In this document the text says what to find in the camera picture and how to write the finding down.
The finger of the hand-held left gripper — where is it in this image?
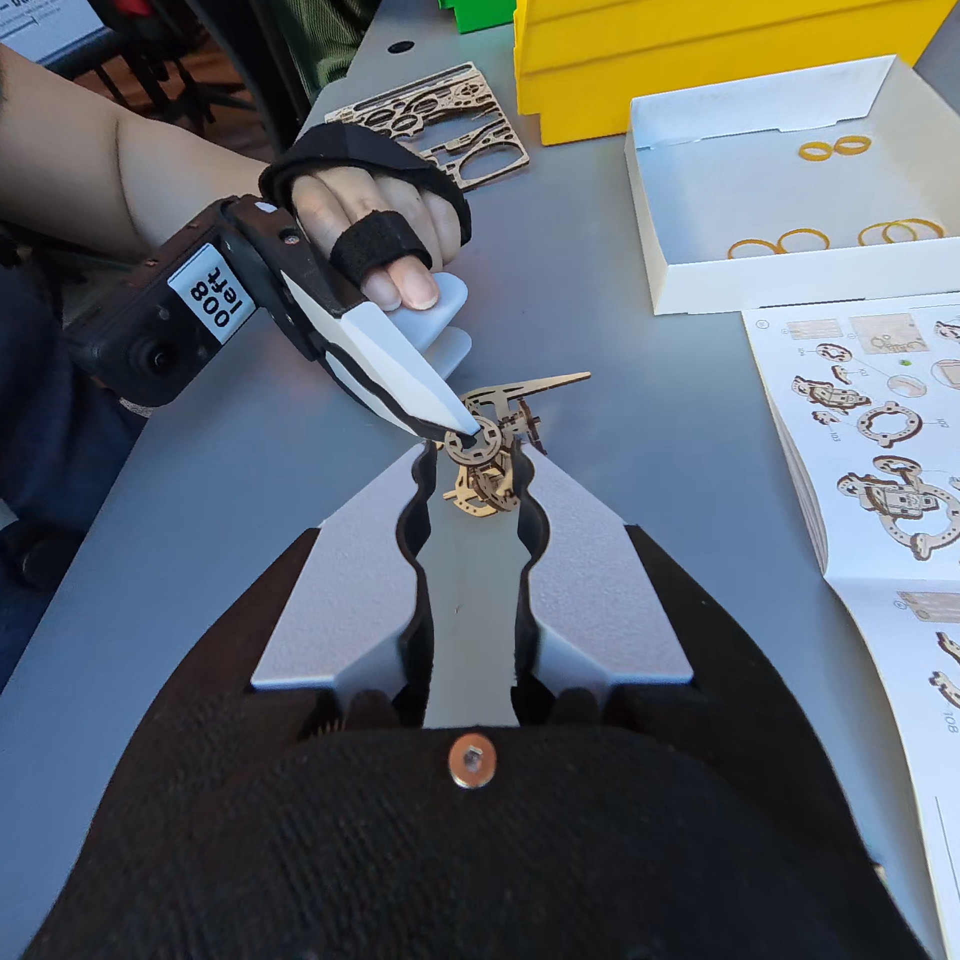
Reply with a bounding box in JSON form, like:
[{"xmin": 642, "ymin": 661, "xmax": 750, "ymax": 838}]
[
  {"xmin": 279, "ymin": 270, "xmax": 483, "ymax": 442},
  {"xmin": 322, "ymin": 346, "xmax": 451, "ymax": 445}
]

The group of yellow rubber bands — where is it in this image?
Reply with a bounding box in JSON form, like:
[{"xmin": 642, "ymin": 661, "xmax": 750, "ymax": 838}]
[{"xmin": 726, "ymin": 133, "xmax": 948, "ymax": 260}]

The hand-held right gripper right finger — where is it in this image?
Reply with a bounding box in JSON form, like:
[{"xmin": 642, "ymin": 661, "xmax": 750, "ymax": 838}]
[{"xmin": 512, "ymin": 441, "xmax": 695, "ymax": 727}]

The pointed wooden model part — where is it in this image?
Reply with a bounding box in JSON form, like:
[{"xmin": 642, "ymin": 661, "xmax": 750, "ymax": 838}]
[{"xmin": 459, "ymin": 372, "xmax": 592, "ymax": 425}]

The person's left forearm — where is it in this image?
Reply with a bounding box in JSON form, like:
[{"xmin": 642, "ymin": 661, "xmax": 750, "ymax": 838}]
[{"xmin": 0, "ymin": 45, "xmax": 294, "ymax": 256}]

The instruction booklet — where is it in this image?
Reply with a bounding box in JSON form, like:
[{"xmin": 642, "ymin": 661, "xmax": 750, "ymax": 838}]
[{"xmin": 741, "ymin": 292, "xmax": 960, "ymax": 960}]

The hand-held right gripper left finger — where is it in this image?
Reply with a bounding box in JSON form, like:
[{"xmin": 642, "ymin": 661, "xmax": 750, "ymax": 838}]
[{"xmin": 249, "ymin": 441, "xmax": 439, "ymax": 727}]

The wooden parts sheet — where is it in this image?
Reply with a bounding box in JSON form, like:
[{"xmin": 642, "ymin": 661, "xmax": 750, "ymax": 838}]
[{"xmin": 324, "ymin": 61, "xmax": 531, "ymax": 193}]

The green cloth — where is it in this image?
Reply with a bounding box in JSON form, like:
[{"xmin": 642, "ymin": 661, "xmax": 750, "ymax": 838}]
[{"xmin": 270, "ymin": 0, "xmax": 380, "ymax": 102}]

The person's leg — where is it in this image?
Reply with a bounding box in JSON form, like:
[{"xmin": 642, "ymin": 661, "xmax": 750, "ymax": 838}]
[{"xmin": 0, "ymin": 225, "xmax": 151, "ymax": 676}]

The black chair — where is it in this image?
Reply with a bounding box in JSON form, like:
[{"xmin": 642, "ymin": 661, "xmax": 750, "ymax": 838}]
[{"xmin": 75, "ymin": 0, "xmax": 316, "ymax": 151}]

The person's left hand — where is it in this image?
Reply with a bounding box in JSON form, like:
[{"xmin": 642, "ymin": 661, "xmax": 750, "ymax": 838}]
[{"xmin": 291, "ymin": 165, "xmax": 462, "ymax": 313}]

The green plastic bin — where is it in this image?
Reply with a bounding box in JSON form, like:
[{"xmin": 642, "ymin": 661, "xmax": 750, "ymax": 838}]
[{"xmin": 438, "ymin": 0, "xmax": 519, "ymax": 35}]

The white sign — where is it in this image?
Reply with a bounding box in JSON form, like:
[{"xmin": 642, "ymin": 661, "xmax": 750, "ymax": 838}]
[{"xmin": 0, "ymin": 0, "xmax": 110, "ymax": 65}]

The white cardboard box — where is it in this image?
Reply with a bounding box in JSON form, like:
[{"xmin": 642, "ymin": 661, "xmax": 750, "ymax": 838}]
[{"xmin": 624, "ymin": 54, "xmax": 960, "ymax": 316}]

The yellow plastic bin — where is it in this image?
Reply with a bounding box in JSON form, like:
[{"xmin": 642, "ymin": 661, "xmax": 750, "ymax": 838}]
[
  {"xmin": 517, "ymin": 71, "xmax": 935, "ymax": 147},
  {"xmin": 513, "ymin": 0, "xmax": 960, "ymax": 76}
]

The wooden model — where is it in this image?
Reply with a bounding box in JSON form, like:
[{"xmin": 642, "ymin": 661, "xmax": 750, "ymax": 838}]
[{"xmin": 442, "ymin": 408, "xmax": 552, "ymax": 520}]

